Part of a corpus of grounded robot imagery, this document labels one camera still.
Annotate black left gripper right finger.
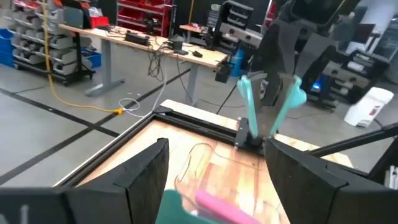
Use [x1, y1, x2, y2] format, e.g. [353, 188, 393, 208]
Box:
[265, 138, 398, 224]

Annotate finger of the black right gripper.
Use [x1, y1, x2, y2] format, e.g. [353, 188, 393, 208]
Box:
[294, 33, 336, 82]
[261, 20, 296, 106]

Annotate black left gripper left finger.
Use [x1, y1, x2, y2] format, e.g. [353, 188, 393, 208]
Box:
[76, 138, 170, 224]

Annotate black equipment rack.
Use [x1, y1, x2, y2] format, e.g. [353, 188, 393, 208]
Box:
[303, 46, 389, 108]
[214, 0, 271, 52]

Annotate teal plastic bin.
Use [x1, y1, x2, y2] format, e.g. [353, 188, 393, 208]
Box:
[155, 189, 220, 224]

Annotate blue cylinder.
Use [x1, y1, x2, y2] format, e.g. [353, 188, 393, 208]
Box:
[231, 48, 246, 78]

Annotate black under-desk box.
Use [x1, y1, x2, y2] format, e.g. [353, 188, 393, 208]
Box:
[214, 63, 233, 84]

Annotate clear plastic bin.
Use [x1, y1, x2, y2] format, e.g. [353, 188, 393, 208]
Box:
[173, 142, 292, 224]

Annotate white trash can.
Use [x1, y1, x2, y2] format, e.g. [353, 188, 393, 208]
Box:
[343, 86, 395, 128]

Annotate wooden desk grey legs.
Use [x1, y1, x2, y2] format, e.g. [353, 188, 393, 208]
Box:
[58, 23, 229, 106]

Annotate small wooden table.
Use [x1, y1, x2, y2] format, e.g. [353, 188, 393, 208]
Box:
[179, 23, 209, 43]

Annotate black desktop device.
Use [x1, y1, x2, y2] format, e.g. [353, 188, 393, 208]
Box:
[141, 17, 162, 34]

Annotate blue storage bin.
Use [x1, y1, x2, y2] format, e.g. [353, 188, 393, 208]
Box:
[81, 48, 103, 69]

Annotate black power strip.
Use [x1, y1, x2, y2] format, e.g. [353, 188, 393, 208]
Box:
[124, 32, 152, 47]

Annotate grey bin rack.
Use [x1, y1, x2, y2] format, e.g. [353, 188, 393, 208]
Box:
[7, 0, 96, 86]

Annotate red bin shelf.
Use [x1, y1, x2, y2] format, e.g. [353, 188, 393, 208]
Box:
[116, 0, 175, 38]

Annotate red box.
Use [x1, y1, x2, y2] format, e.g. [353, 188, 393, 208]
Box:
[90, 15, 110, 29]

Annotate blue bin stack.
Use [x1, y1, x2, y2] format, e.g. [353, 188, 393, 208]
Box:
[0, 27, 15, 68]

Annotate yellow extension cable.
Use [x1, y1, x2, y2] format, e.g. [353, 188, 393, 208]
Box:
[41, 0, 125, 115]

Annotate white cable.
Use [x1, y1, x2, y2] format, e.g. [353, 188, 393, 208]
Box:
[118, 60, 169, 119]

